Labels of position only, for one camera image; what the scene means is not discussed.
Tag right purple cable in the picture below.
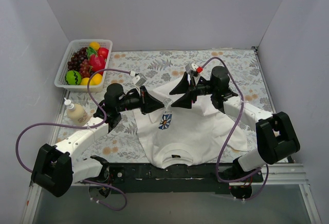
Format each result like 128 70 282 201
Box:
197 57 269 202

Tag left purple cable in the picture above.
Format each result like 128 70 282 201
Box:
15 68 137 211

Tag purple toy grapes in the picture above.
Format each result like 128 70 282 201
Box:
67 47 93 78

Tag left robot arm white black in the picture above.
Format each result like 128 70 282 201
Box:
31 84 164 197

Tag white pump bottle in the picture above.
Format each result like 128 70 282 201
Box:
64 98 89 126

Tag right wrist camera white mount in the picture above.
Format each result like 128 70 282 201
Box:
185 63 203 83

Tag yellow toy lemon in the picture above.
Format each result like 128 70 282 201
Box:
80 78 91 86
89 42 101 51

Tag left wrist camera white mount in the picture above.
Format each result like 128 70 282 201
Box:
130 71 147 90

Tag yellow toy lemon top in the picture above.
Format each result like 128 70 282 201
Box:
89 42 101 51

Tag red toy apple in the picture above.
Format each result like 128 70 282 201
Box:
97 47 109 59

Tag floral patterned table mat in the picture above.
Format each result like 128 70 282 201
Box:
66 49 273 163

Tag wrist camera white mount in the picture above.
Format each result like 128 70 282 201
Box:
130 71 147 90
185 63 203 83

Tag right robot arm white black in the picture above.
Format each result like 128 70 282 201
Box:
169 66 300 182

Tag yellow toy lemon bottom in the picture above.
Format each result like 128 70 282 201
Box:
80 78 91 86

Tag aluminium frame rail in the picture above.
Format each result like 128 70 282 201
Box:
30 164 309 186

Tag orange toy fruit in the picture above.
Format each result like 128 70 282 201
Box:
90 73 102 85

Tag white plastic basket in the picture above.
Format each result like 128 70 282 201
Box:
54 39 113 92

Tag small round brooch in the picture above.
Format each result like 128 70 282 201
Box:
163 98 173 111

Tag red toy dragon fruit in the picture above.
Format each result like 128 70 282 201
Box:
89 54 106 72

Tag white t-shirt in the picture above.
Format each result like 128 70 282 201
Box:
133 78 249 170

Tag purple cable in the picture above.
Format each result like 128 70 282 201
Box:
15 68 137 211
197 57 269 202

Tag green toy watermelon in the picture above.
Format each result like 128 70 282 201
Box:
65 70 82 85

